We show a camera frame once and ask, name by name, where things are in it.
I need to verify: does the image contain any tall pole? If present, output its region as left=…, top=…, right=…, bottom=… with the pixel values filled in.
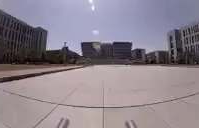
left=62, top=41, right=68, bottom=66

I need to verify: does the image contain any grey grid-windowed building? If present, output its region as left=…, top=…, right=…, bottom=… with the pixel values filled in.
left=0, top=2, right=49, bottom=64

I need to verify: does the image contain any clump of dark trees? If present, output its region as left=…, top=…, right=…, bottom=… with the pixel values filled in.
left=45, top=48, right=83, bottom=65

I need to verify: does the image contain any pale pink raised paving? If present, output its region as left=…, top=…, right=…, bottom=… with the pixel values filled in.
left=0, top=65, right=83, bottom=82

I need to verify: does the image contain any dry brown grass patch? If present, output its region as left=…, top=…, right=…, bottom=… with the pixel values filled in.
left=0, top=63, right=78, bottom=73

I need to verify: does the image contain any white banded building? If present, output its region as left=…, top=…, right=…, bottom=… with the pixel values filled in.
left=166, top=18, right=199, bottom=65

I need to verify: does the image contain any dark glass building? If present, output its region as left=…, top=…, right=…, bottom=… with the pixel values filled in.
left=80, top=41, right=133, bottom=61

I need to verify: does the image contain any small grey building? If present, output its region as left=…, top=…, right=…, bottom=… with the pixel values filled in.
left=132, top=48, right=147, bottom=62

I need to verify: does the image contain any robot's own part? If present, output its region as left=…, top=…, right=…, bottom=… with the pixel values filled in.
left=124, top=119, right=138, bottom=128
left=55, top=116, right=71, bottom=128

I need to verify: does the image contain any pale concrete slab plaza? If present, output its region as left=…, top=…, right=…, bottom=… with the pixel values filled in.
left=0, top=63, right=199, bottom=128

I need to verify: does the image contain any dark kerb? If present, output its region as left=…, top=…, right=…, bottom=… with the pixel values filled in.
left=0, top=65, right=88, bottom=86

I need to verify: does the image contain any low pale building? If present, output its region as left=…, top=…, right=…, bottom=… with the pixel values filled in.
left=146, top=50, right=170, bottom=64

